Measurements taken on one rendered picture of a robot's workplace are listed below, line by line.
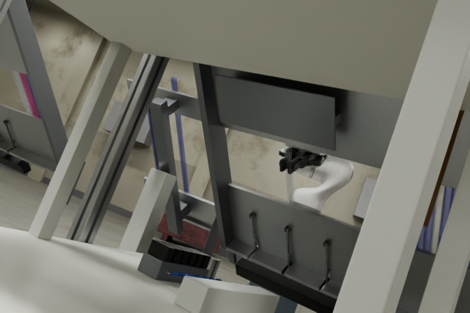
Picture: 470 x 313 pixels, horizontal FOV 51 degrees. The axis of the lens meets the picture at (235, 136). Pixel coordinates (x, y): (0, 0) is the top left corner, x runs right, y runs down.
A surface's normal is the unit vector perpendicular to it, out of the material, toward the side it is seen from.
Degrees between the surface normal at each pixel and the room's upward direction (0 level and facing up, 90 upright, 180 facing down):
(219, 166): 90
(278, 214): 136
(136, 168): 90
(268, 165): 90
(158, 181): 90
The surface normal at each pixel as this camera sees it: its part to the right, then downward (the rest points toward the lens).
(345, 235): -0.60, 0.44
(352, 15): -0.36, 0.92
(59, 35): -0.17, -0.22
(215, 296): 0.79, 0.22
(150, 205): -0.39, -0.29
